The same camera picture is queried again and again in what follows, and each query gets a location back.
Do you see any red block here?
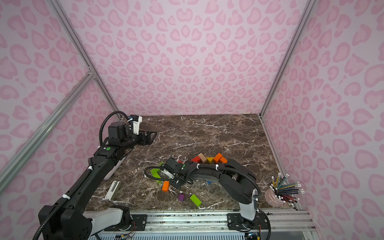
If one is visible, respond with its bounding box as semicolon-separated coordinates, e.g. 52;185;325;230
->
192;156;201;163

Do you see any orange block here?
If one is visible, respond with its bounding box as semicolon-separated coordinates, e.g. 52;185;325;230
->
162;181;170;192
213;153;223;164
219;157;228;164

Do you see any tan block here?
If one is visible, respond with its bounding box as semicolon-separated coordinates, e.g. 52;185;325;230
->
198;153;208;164

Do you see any purple small block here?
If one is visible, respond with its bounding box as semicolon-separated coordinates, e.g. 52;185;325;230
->
178;194;185;202

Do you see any green block bottom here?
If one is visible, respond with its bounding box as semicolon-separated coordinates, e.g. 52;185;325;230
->
190;195;202;207

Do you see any yellow triangle block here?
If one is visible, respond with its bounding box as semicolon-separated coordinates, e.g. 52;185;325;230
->
207;157;214;164

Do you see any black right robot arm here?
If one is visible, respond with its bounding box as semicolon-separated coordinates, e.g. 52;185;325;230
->
144;158;272;240

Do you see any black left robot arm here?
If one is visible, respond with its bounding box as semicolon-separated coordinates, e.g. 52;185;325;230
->
33;111;157;240

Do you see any pink pencil cup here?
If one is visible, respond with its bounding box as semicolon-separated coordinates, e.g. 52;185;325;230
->
265;189;285;208

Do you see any bundle of coloured pencils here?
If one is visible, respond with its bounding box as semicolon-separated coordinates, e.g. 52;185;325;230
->
270;173;305;206

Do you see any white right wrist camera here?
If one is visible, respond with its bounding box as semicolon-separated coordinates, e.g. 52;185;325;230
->
161;169;175;180

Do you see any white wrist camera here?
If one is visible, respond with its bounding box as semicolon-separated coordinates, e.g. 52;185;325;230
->
129;115;143;135
161;169;175;180

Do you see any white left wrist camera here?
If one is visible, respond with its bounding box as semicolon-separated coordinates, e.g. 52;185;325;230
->
129;115;143;135

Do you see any aluminium diagonal frame bar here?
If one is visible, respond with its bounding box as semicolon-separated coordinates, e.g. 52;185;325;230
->
1;71;94;193

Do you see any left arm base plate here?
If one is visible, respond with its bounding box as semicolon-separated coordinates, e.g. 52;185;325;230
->
104;215;148;232

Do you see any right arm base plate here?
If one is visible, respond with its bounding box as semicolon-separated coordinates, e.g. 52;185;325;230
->
227;212;271;232

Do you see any left corner frame post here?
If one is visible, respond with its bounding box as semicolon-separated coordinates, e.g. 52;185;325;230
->
47;0;119;111

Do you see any corner frame post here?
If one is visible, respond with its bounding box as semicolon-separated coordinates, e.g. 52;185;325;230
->
259;0;319;118
47;0;119;111

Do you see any aluminium front rail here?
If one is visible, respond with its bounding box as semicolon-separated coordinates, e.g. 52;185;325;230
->
87;209;320;240

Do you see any right corner frame post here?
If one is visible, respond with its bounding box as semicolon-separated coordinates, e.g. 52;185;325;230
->
259;0;319;118

